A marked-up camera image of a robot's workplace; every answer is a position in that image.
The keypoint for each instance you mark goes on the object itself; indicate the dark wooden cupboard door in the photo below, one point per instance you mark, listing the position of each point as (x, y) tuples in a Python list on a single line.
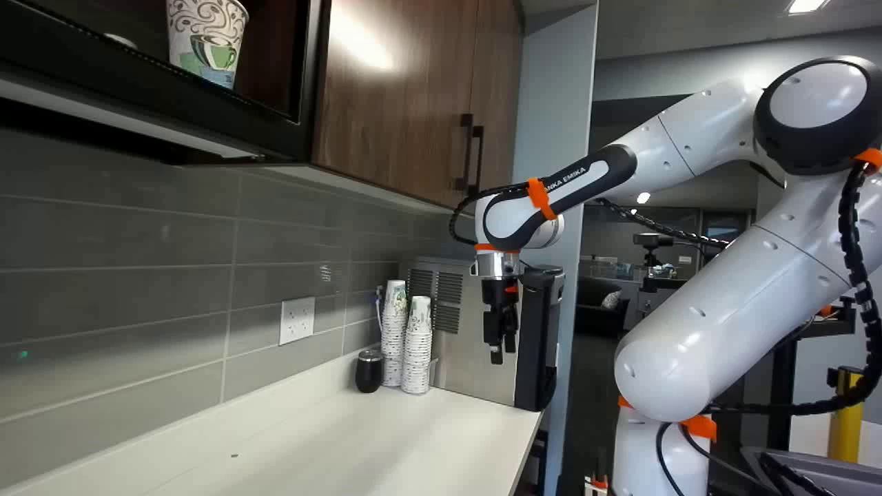
[(400, 73)]

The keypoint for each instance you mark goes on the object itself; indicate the patterned paper cup on shelf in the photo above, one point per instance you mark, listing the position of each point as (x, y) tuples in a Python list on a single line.
[(205, 36)]

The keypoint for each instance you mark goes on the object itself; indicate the black cupboard door handle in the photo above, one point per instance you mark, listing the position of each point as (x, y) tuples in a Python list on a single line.
[(473, 153)]

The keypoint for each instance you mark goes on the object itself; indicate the black open shelf cabinet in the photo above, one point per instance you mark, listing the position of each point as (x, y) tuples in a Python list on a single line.
[(97, 73)]

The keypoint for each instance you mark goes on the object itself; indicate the small black jar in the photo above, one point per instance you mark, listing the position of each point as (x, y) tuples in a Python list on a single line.
[(369, 370)]

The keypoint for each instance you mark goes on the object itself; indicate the stack of paper cups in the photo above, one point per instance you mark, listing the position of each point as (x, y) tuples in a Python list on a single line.
[(392, 324), (418, 347)]

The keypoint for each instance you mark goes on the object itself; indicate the white wall outlet plate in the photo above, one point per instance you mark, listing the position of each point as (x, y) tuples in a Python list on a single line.
[(297, 321)]

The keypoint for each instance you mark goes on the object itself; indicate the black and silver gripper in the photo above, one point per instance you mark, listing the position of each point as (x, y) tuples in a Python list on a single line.
[(500, 293)]

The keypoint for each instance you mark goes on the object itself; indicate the right stack of paper cups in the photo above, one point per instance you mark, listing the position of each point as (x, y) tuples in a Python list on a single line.
[(418, 347)]

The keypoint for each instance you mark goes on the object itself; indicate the yellow bollard post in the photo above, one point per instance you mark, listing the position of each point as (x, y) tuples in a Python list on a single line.
[(848, 421)]

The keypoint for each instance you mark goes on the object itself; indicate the left stack of paper cups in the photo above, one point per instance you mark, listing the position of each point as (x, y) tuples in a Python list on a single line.
[(392, 324)]

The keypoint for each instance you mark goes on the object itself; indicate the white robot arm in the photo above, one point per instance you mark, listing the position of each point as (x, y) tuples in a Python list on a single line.
[(821, 121)]

